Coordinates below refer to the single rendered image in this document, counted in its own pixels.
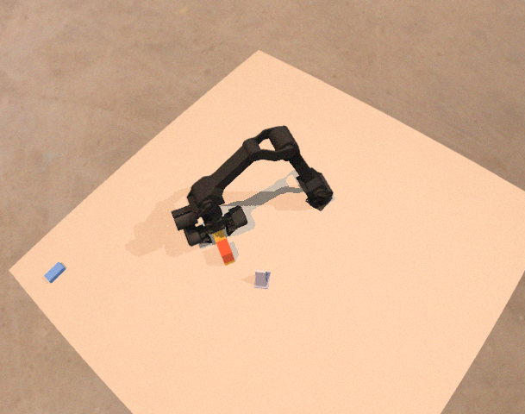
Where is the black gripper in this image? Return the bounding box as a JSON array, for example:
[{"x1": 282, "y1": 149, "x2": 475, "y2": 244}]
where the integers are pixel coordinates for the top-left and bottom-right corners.
[{"x1": 184, "y1": 205, "x2": 247, "y2": 247}]

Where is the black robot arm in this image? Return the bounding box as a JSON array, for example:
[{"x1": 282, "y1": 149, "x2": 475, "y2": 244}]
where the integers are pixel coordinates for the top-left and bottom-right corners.
[{"x1": 172, "y1": 126, "x2": 334, "y2": 231}]

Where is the blue rectangular block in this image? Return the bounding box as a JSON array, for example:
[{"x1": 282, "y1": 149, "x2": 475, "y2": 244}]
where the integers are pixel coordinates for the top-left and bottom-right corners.
[{"x1": 44, "y1": 262, "x2": 65, "y2": 284}]

